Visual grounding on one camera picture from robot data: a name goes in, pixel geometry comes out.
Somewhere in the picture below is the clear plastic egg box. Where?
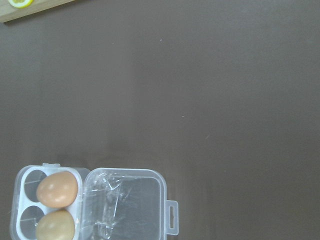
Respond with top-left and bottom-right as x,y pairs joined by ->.
9,163 -> 179,240

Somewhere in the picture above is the lemon slice near handle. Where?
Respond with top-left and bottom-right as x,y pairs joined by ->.
8,0 -> 33,9

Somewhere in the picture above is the wooden cutting board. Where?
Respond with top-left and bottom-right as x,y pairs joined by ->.
0,0 -> 72,23

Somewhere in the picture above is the tan egg in box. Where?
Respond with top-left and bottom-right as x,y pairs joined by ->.
35,210 -> 75,240

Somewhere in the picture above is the brown egg in box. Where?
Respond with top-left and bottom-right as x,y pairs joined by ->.
36,171 -> 78,209

